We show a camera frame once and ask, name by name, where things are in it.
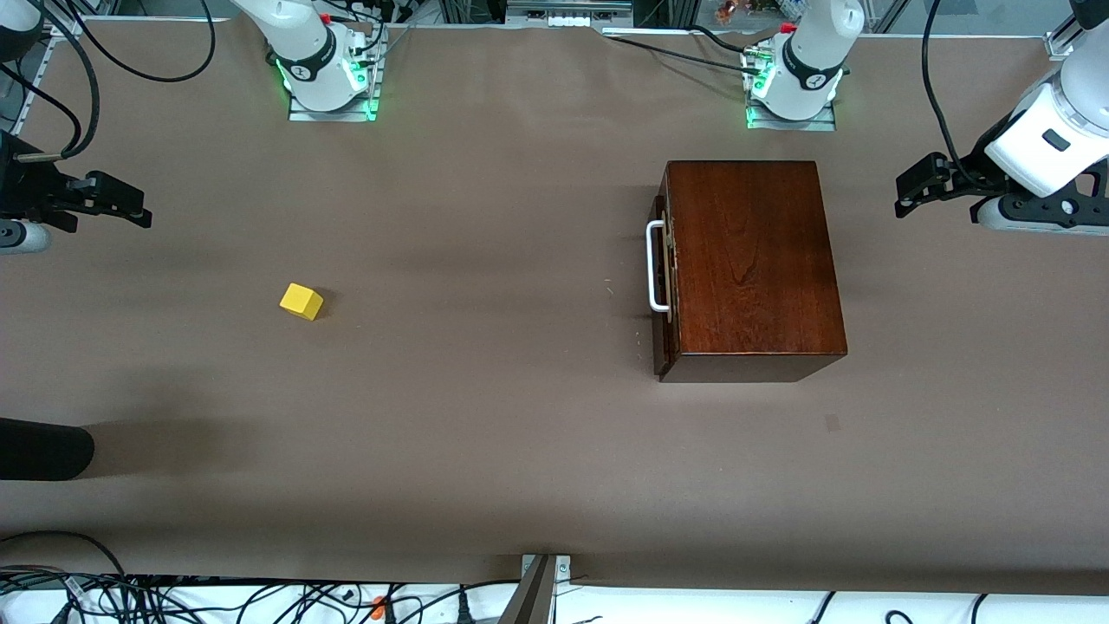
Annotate thick black table cable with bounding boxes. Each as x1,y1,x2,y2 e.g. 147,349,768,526
689,24,763,57

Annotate aluminium frame corner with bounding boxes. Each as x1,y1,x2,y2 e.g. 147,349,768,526
1044,26,1084,62

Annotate grey power strip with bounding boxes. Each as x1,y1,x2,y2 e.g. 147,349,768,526
505,0,635,29

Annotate wooden drawer with white handle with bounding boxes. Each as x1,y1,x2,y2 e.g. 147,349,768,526
645,165,681,382

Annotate metal frame bracket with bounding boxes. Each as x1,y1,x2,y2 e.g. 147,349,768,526
498,553,574,624

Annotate thin black table cable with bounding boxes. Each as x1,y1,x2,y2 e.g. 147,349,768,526
600,31,763,79

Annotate black hanging cable loop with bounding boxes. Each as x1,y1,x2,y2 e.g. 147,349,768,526
81,0,216,85

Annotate dark brown wooden cabinet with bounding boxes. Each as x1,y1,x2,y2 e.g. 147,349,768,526
658,160,848,384

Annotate tangled black floor cables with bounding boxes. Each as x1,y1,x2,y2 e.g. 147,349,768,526
0,530,521,624

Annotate perforated aluminium rail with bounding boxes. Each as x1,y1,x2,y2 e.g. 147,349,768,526
16,13,85,135

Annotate black padded cylinder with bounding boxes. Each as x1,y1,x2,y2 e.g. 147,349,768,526
0,417,95,482

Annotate yellow wooden block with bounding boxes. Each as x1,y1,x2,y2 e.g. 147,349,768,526
279,283,325,322

